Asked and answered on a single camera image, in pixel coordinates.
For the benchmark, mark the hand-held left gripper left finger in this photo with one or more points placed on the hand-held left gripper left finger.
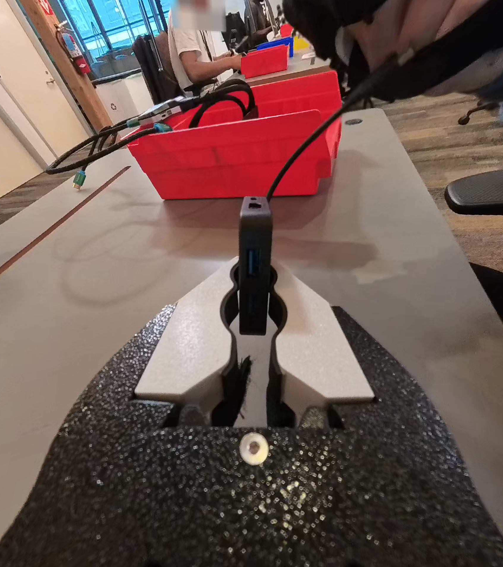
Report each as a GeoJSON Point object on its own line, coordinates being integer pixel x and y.
{"type": "Point", "coordinates": [185, 354]}

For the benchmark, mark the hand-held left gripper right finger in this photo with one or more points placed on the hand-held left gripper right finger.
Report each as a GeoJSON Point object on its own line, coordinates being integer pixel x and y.
{"type": "Point", "coordinates": [322, 354]}

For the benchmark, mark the person's right hand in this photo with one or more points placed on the person's right hand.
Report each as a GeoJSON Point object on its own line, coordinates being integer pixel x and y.
{"type": "Point", "coordinates": [433, 22]}

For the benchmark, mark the blue plastic bin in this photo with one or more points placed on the blue plastic bin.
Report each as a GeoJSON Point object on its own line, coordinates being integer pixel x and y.
{"type": "Point", "coordinates": [278, 44]}

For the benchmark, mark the small red plastic bin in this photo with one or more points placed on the small red plastic bin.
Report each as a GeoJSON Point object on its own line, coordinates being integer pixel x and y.
{"type": "Point", "coordinates": [265, 62]}

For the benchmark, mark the black office chair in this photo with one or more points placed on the black office chair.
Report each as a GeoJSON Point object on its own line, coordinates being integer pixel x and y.
{"type": "Point", "coordinates": [151, 66]}
{"type": "Point", "coordinates": [495, 190]}

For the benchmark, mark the white recycling bin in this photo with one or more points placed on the white recycling bin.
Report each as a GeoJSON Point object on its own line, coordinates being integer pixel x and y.
{"type": "Point", "coordinates": [123, 99]}

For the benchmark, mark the red fire extinguisher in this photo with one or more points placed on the red fire extinguisher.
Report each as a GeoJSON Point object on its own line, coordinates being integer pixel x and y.
{"type": "Point", "coordinates": [74, 48]}

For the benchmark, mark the wooden post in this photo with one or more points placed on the wooden post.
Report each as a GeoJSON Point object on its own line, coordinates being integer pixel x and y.
{"type": "Point", "coordinates": [69, 79]}

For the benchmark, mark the red wall sign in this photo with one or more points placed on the red wall sign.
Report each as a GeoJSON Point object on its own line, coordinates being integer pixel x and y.
{"type": "Point", "coordinates": [45, 6]}

